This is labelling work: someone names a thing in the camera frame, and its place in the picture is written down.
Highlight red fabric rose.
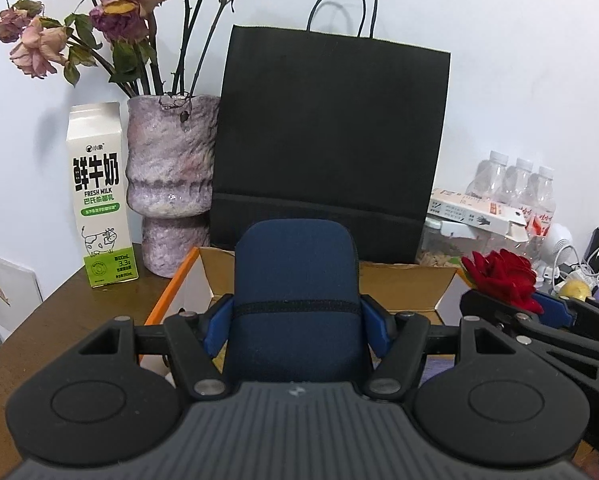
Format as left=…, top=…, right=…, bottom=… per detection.
left=461, top=249, right=543, bottom=314

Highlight navy blue zip case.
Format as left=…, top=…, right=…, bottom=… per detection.
left=225, top=219, right=372, bottom=382

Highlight green yellow apple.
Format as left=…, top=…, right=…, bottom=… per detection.
left=559, top=278, right=592, bottom=301

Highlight red cardboard box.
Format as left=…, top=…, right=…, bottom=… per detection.
left=139, top=245, right=477, bottom=376

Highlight clear snack container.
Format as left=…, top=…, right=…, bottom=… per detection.
left=415, top=217, right=528, bottom=268

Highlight small white fan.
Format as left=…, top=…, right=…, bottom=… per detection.
left=533, top=223, right=573, bottom=283

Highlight white flat carton box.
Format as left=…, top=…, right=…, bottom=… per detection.
left=427, top=188, right=528, bottom=243

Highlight water bottle middle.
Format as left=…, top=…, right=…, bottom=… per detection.
left=496, top=157, right=534, bottom=206

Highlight water bottle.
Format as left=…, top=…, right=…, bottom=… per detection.
left=525, top=166, right=557, bottom=237
left=465, top=151, right=509, bottom=200
left=496, top=157, right=534, bottom=206

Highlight water bottle right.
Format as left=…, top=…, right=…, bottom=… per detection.
left=525, top=166, right=557, bottom=237

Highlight water bottle left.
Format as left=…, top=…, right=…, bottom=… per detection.
left=465, top=151, right=509, bottom=200

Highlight purple textured vase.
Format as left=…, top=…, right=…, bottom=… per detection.
left=126, top=96, right=219, bottom=278

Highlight white panel board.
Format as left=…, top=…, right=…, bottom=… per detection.
left=0, top=258, right=42, bottom=342

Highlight milk carton white green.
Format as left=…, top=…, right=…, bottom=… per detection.
left=66, top=102, right=139, bottom=288

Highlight black paper shopping bag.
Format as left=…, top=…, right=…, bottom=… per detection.
left=210, top=26, right=450, bottom=263

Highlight dried pink roses bouquet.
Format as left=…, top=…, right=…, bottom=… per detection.
left=0, top=0, right=234, bottom=98

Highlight white charging cables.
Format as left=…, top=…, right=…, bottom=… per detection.
left=553, top=242, right=599, bottom=291

